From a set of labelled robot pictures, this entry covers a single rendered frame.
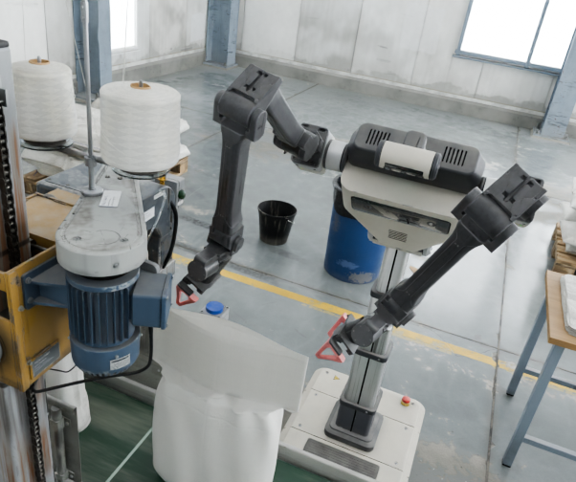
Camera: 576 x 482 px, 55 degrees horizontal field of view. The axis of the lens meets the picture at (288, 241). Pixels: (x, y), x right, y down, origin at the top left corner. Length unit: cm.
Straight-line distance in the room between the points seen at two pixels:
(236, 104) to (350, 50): 842
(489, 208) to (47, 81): 93
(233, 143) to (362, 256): 261
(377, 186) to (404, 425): 123
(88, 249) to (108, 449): 112
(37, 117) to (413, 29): 827
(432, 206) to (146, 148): 82
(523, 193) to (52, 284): 95
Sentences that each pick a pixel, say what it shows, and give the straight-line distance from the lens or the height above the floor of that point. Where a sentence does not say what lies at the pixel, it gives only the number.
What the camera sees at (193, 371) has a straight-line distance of 169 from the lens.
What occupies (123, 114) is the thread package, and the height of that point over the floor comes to 165.
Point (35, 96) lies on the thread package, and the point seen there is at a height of 163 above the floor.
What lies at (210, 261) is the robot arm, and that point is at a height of 126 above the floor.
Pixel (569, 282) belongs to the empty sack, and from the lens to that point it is 288.
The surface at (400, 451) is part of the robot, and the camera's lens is 242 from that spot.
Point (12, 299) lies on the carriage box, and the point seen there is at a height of 128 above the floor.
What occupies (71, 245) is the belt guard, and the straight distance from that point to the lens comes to 116.
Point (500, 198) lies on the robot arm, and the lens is 108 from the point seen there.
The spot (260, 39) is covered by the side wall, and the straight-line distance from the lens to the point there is 1008.
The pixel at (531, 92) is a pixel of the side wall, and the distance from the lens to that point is 928.
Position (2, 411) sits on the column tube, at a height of 93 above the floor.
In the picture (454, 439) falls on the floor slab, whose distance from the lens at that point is 295.
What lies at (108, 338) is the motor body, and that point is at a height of 119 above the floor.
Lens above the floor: 198
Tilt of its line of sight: 28 degrees down
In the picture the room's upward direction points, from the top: 8 degrees clockwise
